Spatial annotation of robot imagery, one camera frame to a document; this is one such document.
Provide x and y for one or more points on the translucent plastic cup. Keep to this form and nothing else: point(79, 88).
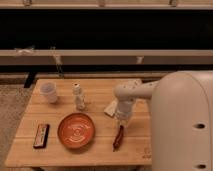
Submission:
point(48, 90)

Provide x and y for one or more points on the dark red pepper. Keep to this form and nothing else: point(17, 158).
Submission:
point(118, 140)

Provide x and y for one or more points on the small white bottle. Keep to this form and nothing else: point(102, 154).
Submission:
point(78, 97)

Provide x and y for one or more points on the white napkin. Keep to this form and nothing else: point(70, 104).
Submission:
point(110, 109)

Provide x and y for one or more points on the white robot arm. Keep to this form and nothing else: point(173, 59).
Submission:
point(181, 118)

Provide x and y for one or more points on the orange round plate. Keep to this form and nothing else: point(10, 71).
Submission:
point(76, 131)

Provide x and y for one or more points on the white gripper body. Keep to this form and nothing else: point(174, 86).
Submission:
point(124, 110)

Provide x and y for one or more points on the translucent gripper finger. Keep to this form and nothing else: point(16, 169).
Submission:
point(124, 123)

